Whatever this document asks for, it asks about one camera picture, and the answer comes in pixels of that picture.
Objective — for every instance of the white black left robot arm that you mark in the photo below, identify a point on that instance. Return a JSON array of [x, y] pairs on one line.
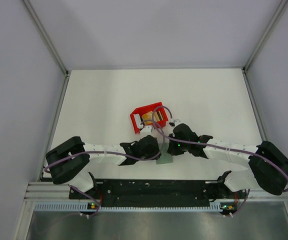
[[70, 162]]

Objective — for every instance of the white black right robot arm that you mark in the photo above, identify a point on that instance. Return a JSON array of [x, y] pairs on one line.
[[264, 165]]

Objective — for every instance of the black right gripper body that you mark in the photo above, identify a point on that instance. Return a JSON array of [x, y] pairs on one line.
[[177, 148]]

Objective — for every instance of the red plastic card tray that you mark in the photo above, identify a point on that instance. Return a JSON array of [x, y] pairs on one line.
[[136, 114]]

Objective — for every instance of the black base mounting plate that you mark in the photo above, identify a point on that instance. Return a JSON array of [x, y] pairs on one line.
[[156, 193]]

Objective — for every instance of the green leather card holder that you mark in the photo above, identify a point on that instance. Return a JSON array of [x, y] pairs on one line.
[[165, 157]]

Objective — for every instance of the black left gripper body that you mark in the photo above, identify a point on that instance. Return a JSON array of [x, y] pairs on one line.
[[152, 153]]

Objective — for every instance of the white slotted cable duct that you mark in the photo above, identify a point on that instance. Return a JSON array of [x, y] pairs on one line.
[[61, 206]]

